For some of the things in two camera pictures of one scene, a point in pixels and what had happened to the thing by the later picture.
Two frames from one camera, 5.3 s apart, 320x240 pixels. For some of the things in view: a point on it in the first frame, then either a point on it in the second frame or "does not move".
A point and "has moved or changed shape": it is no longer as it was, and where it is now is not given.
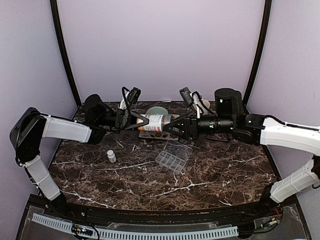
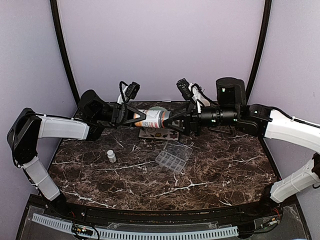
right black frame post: [267, 12] does not move
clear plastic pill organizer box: [174, 155] does not move
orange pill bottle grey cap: [156, 122] has moved or changed shape
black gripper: [134, 95] → [132, 90]
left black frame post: [54, 8] does not move
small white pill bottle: [111, 156] does not move
